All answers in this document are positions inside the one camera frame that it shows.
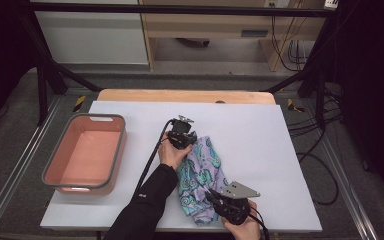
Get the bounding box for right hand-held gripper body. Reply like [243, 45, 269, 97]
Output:
[214, 180, 261, 226]

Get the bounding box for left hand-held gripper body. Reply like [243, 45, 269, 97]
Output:
[167, 114, 195, 150]

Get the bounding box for seahorse print baby swimsuit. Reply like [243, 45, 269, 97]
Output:
[175, 135, 232, 226]

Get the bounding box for pink basket with grey rim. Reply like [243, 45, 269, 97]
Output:
[41, 112, 128, 196]

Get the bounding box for person's left hand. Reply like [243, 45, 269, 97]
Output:
[157, 139, 193, 171]

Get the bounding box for person's right hand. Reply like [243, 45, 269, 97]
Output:
[221, 199, 263, 240]

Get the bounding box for wooden table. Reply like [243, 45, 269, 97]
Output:
[96, 88, 277, 105]

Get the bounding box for white board sheet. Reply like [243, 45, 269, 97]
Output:
[39, 100, 324, 233]

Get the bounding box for swivel chair base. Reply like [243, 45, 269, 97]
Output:
[175, 37, 211, 48]

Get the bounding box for yellow black tape strip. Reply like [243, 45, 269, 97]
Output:
[286, 98, 306, 114]
[72, 95, 87, 113]

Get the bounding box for wooden desk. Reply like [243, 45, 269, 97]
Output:
[137, 0, 328, 73]

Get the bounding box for white cabinet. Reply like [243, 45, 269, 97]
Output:
[34, 0, 150, 66]

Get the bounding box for black curtain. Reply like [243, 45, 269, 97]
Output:
[0, 0, 41, 138]
[331, 0, 384, 214]

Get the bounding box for white power strip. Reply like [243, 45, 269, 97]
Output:
[323, 0, 340, 11]

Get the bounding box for right hand-held gripper cable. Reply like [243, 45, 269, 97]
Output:
[249, 206, 271, 240]

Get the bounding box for hand-held gripper cable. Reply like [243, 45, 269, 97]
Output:
[249, 206, 271, 240]
[134, 118, 176, 201]

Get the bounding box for left hand-held gripper cable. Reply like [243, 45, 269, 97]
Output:
[134, 118, 176, 201]

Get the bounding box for looped black floor cable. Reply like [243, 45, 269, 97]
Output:
[295, 152, 341, 206]

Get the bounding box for bundle of black floor cables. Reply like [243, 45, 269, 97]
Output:
[286, 83, 345, 139]

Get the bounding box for aluminium floor rail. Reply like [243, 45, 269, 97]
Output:
[318, 129, 379, 240]
[0, 94, 64, 240]

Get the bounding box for black metal frame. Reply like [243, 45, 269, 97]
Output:
[14, 0, 348, 129]

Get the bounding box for black hanging desk cables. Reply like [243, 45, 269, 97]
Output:
[270, 14, 316, 73]

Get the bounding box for yellow hanging cable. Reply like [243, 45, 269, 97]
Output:
[273, 0, 303, 71]

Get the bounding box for white wall outlet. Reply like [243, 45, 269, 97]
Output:
[263, 0, 292, 9]

